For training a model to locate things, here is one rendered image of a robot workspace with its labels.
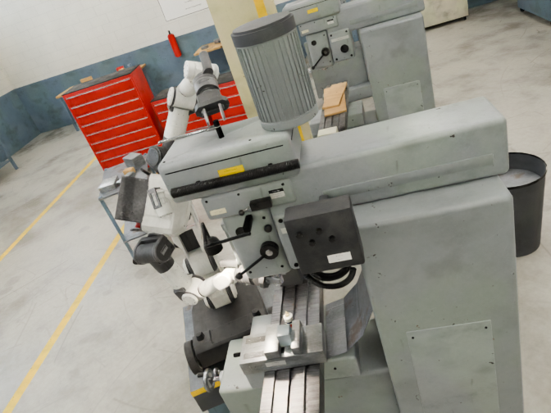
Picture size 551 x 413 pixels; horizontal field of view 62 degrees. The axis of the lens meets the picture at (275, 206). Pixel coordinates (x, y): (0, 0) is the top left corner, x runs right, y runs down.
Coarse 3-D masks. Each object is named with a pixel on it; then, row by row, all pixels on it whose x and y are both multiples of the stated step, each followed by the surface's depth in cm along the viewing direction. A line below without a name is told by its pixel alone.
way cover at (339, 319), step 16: (352, 288) 213; (336, 304) 216; (352, 304) 205; (368, 304) 184; (336, 320) 207; (352, 320) 198; (368, 320) 180; (336, 336) 200; (352, 336) 192; (336, 352) 192
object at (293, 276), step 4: (292, 268) 221; (288, 272) 223; (292, 272) 223; (296, 272) 222; (300, 272) 225; (284, 276) 225; (288, 276) 225; (292, 276) 224; (296, 276) 224; (300, 276) 224; (284, 280) 227; (288, 280) 226; (292, 280) 226; (296, 280) 225; (300, 280) 225; (284, 284) 228; (288, 284) 228; (292, 284) 227; (296, 284) 227
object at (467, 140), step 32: (384, 128) 157; (416, 128) 150; (448, 128) 143; (480, 128) 140; (320, 160) 152; (352, 160) 149; (384, 160) 148; (416, 160) 147; (448, 160) 146; (480, 160) 145; (320, 192) 157; (352, 192) 155; (384, 192) 154
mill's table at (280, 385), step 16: (288, 288) 226; (304, 288) 223; (320, 288) 221; (288, 304) 217; (304, 304) 214; (320, 304) 212; (272, 320) 211; (304, 320) 205; (320, 320) 204; (288, 368) 185; (304, 368) 183; (320, 368) 182; (272, 384) 181; (288, 384) 179; (304, 384) 177; (320, 384) 176; (272, 400) 176; (288, 400) 174; (304, 400) 172; (320, 400) 170
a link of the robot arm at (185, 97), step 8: (184, 80) 182; (176, 88) 190; (184, 88) 185; (192, 88) 182; (176, 96) 190; (184, 96) 191; (192, 96) 193; (176, 104) 192; (184, 104) 192; (192, 104) 193
